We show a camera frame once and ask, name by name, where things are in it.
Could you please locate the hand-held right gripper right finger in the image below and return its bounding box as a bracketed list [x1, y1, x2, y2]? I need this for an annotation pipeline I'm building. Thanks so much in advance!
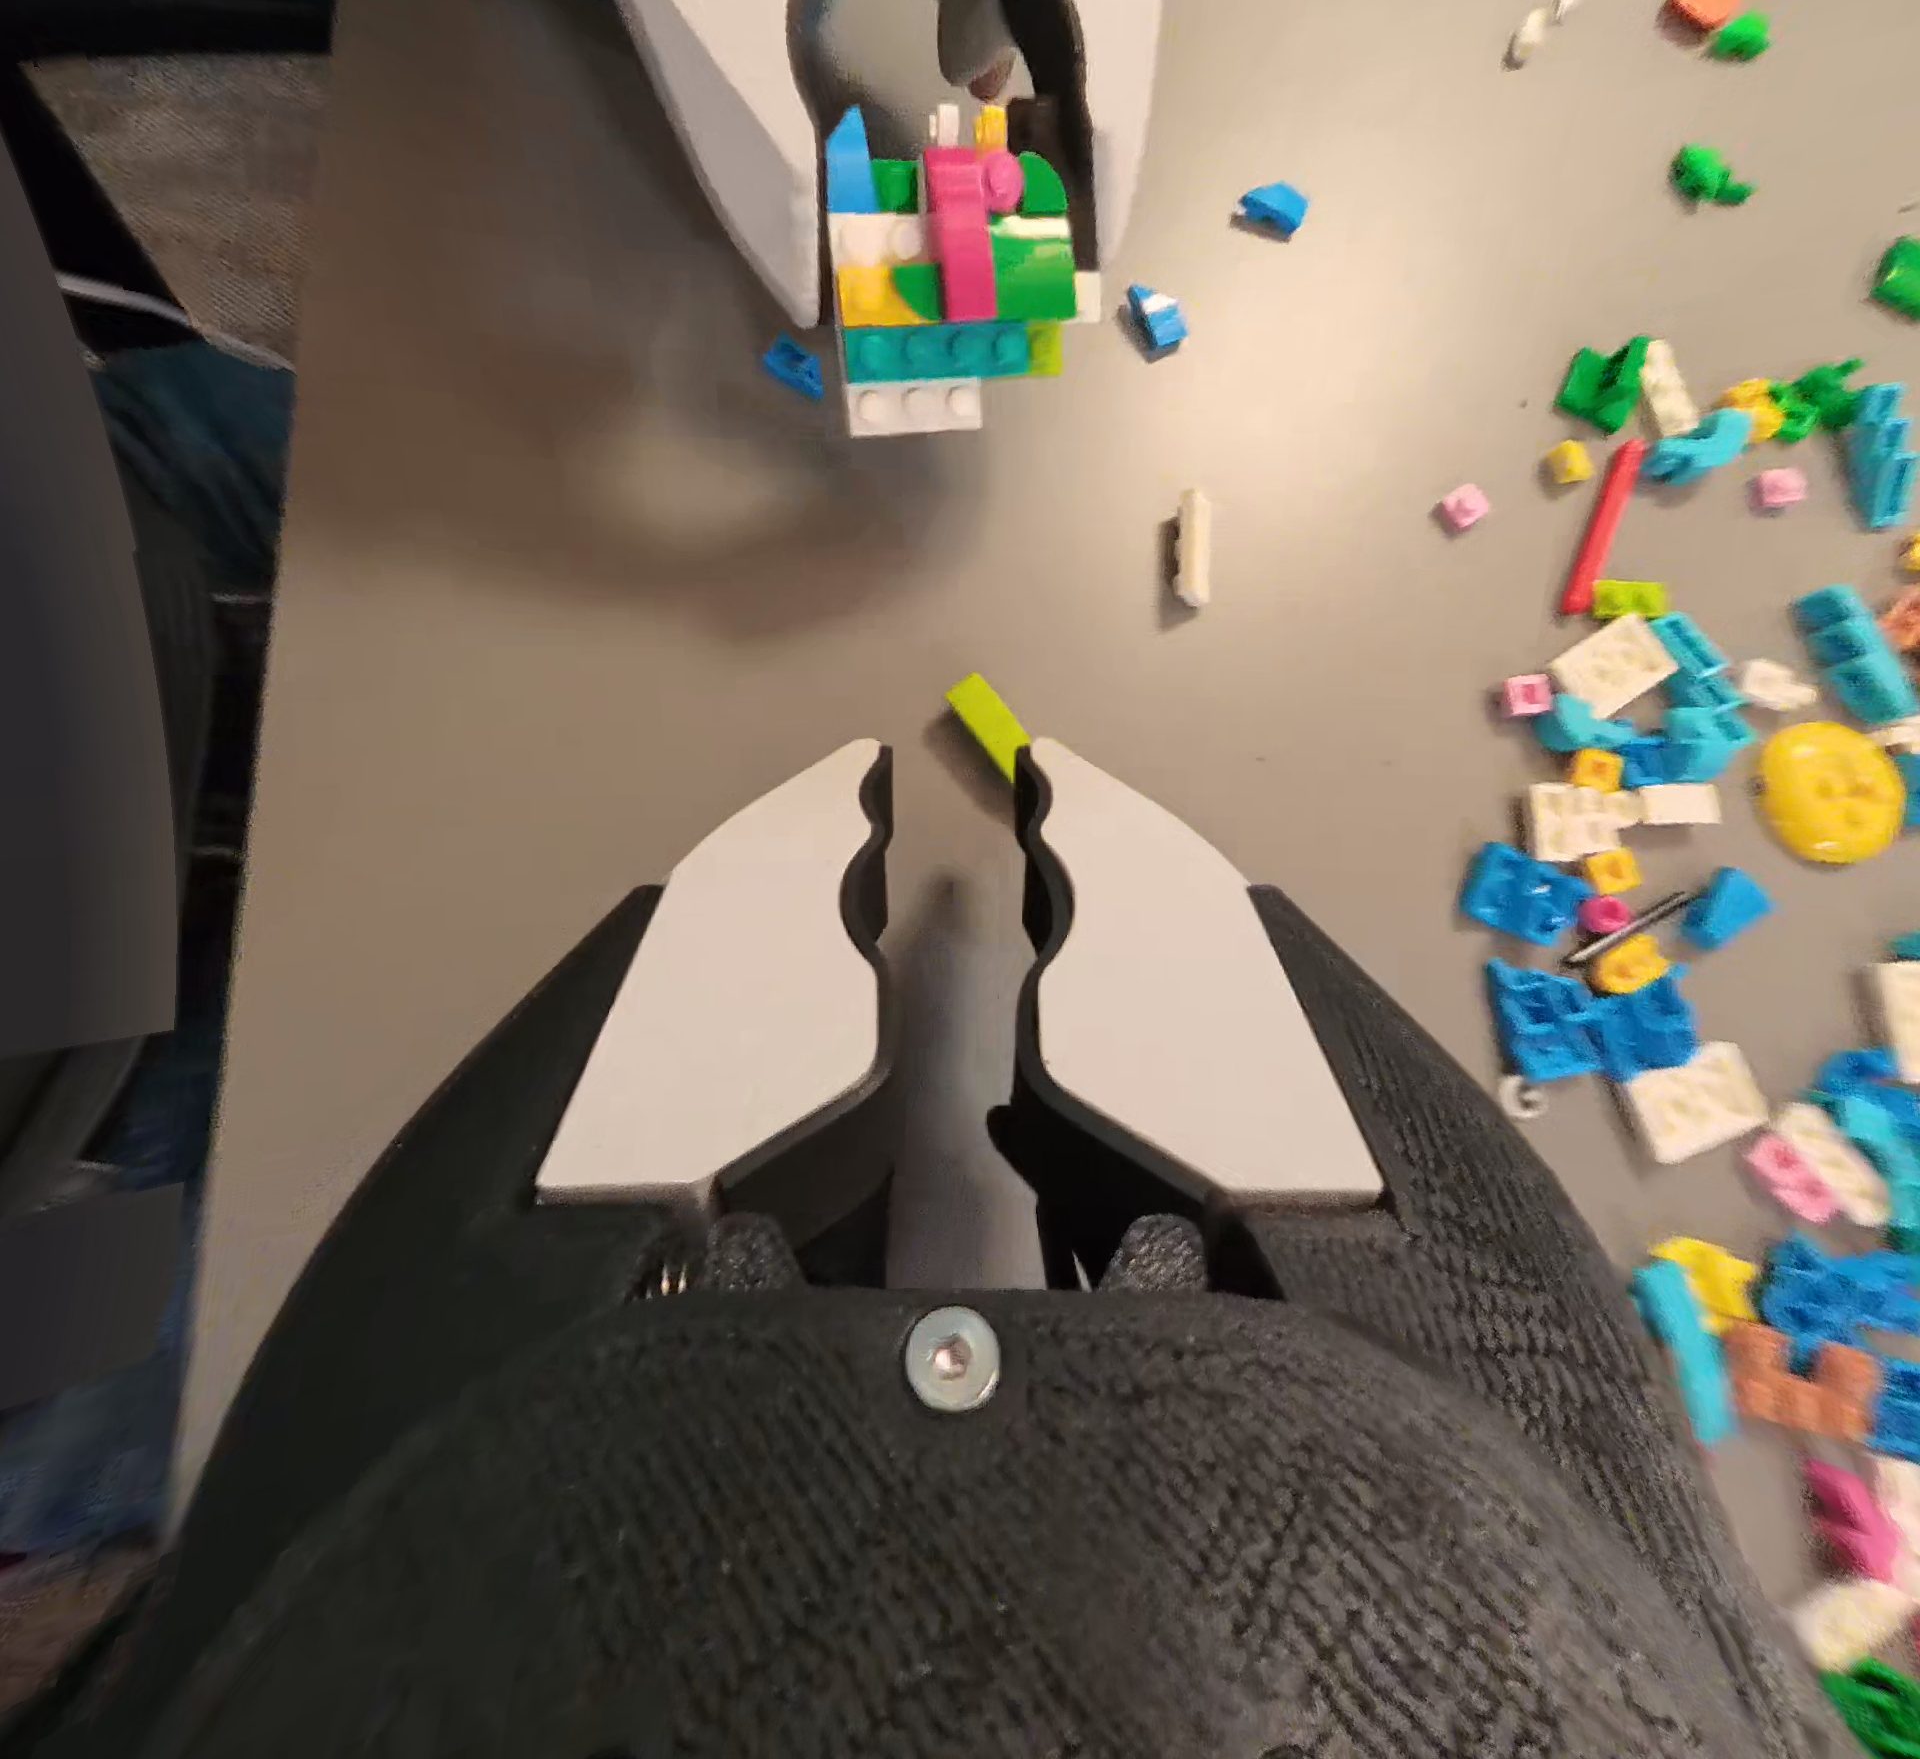
[988, 736, 1385, 1213]

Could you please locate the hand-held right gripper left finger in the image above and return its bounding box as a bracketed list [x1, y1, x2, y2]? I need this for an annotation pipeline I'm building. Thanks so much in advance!
[533, 736, 896, 1207]

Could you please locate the colourful toy brick assembly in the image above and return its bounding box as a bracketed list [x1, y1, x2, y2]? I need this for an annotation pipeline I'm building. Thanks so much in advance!
[822, 99, 1102, 441]

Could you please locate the lime green toy brick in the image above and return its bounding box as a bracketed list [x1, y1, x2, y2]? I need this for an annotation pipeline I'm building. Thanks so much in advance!
[946, 672, 1036, 789]

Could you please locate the grey desk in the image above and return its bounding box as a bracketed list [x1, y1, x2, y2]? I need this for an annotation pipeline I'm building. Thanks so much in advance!
[169, 0, 1920, 1703]

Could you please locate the pile of mixed toy bricks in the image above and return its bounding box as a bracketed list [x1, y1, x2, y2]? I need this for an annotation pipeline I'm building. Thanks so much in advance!
[1455, 335, 1920, 1759]

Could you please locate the green plate brick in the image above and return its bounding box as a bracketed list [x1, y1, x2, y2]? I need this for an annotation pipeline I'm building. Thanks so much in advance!
[1552, 336, 1652, 438]

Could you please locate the red long toy bar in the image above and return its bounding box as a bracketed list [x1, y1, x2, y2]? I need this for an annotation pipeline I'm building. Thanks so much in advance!
[1556, 441, 1648, 618]

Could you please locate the yellow round dome piece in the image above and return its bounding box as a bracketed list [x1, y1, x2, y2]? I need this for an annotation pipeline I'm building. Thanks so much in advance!
[1755, 719, 1911, 869]

